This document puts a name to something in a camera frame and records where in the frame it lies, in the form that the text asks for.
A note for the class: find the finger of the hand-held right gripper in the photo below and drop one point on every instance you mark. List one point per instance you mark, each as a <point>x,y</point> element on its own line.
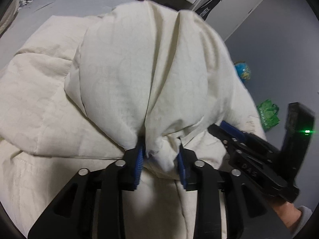
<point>220,135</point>
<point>233,130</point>

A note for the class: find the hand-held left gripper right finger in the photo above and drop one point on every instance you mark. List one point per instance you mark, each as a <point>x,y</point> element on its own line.
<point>181,169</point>

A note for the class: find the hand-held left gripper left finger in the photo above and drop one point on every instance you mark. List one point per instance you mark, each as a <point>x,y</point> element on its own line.
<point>135,169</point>

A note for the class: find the cream hooded jacket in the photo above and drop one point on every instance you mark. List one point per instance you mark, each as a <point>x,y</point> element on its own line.
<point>119,79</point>

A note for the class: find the person's right forearm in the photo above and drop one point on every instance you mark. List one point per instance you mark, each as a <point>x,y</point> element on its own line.
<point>302,220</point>

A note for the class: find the person's right hand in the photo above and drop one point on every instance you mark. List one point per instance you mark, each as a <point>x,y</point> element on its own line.
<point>286,212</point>

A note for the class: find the green shopping bag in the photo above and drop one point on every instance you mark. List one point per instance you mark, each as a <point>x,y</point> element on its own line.
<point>268,115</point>

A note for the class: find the blue globe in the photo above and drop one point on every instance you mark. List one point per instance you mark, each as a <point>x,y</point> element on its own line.
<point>243,71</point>

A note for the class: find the white door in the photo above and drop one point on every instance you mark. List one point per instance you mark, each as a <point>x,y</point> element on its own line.
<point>236,7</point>

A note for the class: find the black racket bag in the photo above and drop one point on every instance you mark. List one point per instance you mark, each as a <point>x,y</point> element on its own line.
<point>208,6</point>

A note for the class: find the bed with grey sheet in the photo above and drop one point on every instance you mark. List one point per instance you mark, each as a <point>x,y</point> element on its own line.
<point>49,5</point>

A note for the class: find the cream fleece blanket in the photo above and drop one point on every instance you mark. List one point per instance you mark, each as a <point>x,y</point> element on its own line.
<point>8,12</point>

